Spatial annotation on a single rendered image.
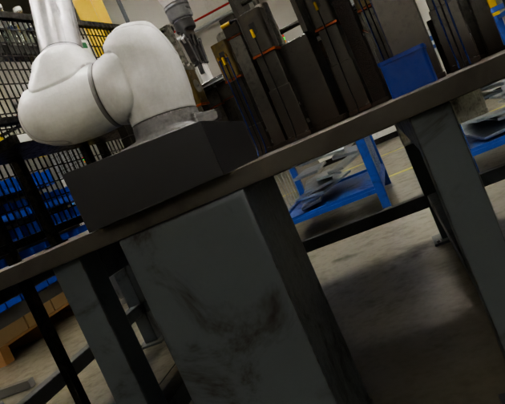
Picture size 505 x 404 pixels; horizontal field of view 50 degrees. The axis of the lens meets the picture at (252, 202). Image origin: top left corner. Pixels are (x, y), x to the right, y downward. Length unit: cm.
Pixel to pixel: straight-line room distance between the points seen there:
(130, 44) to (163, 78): 10
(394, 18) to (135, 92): 66
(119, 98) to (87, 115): 8
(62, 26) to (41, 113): 23
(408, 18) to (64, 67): 82
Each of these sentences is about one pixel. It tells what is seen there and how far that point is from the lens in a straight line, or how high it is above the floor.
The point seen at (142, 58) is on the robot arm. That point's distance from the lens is 119.
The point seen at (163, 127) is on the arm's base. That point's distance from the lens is 117.
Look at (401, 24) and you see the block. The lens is 143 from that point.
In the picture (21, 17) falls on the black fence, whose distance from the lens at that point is 229.
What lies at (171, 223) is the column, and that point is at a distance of 111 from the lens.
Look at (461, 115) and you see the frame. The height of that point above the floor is 53.
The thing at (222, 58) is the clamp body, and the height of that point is 102.
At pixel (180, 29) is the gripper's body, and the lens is 199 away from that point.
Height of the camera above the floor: 71
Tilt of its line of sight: 5 degrees down
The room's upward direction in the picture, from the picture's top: 24 degrees counter-clockwise
